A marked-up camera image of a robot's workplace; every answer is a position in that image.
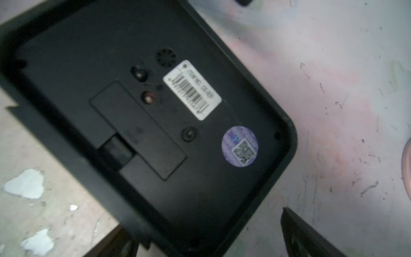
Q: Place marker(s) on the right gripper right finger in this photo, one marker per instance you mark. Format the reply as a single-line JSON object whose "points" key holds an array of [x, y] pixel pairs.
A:
{"points": [[302, 240]]}

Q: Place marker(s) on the yellow alarm clock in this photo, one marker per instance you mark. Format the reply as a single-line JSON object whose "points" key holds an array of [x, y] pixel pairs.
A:
{"points": [[182, 143]]}

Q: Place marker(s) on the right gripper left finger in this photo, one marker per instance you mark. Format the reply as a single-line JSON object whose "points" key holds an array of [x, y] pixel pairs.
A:
{"points": [[117, 243]]}

